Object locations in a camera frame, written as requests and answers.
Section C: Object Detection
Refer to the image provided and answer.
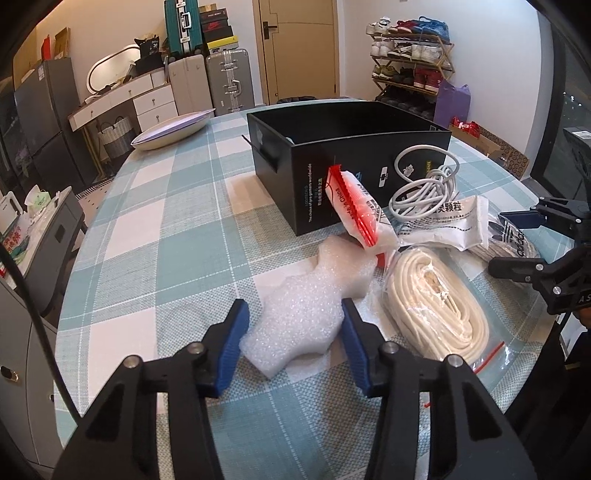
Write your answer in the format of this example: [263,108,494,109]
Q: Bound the beige suitcase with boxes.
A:
[167,55,214,116]

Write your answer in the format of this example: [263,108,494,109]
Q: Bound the open cardboard box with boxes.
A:
[448,122,502,158]

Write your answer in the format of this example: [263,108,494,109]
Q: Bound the grey refrigerator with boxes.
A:
[14,58,98,185]

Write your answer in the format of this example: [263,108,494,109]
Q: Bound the dotted floor mat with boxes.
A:
[76,178,114,199]

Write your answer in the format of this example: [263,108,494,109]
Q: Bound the honeycomb patterned cardboard sheet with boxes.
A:
[480,129,531,181]

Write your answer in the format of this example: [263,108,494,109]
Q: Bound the dark glass sliding door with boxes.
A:
[531,28,591,185]

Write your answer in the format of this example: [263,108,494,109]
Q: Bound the oval mirror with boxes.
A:
[88,51,141,95]

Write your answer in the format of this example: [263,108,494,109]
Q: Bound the white printed sachet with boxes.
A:
[397,194,490,252]

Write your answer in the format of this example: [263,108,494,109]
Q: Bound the silver suitcase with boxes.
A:
[204,48,256,116]

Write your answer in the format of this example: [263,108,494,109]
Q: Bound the white foam piece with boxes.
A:
[241,235,382,380]

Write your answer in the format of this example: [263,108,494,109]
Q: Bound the grey cabinet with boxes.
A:
[0,277,61,480]

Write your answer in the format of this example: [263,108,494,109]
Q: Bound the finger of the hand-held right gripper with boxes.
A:
[488,247,591,315]
[499,196,591,241]

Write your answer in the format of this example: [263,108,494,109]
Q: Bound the red and white zip packet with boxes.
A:
[323,164,400,254]

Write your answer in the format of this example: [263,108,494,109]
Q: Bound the bagged adidas laces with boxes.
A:
[471,217,541,268]

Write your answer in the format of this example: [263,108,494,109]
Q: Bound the tan wooden door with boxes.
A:
[259,0,340,106]

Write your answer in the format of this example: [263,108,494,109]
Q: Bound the green tissue pack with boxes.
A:
[23,185,51,213]

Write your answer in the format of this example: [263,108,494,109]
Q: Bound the grey side table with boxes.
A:
[0,187,88,319]

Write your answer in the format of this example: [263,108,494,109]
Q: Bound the purple bag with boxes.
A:
[434,80,472,130]

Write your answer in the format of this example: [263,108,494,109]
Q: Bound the woven laundry basket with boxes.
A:
[97,115,134,160]

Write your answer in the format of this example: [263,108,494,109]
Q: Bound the rows of assorted shoes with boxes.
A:
[366,16,451,116]

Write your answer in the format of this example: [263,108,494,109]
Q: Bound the red snack packets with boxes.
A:
[450,117,481,137]

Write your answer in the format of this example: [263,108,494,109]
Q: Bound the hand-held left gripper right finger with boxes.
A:
[342,298,539,480]

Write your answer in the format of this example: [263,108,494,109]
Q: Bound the white oval plate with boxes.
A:
[130,109,216,151]

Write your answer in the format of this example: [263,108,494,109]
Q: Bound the white cable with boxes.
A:
[388,144,461,220]

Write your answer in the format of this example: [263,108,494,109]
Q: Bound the bagged white rope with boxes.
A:
[376,244,509,409]

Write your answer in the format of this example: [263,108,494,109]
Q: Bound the white drawer dresser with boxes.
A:
[68,71,178,132]

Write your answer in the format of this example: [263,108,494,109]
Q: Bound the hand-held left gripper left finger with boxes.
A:
[51,299,251,480]

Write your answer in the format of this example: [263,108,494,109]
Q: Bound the wooden shoe rack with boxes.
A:
[367,16,455,116]

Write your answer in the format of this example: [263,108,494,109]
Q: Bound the black cable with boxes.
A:
[0,244,80,422]

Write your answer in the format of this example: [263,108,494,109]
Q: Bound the black cardboard box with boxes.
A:
[247,102,452,237]

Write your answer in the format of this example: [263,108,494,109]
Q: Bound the white bag with red print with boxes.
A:
[0,191,28,265]

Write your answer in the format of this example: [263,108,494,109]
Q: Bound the teal suitcase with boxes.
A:
[164,0,204,58]

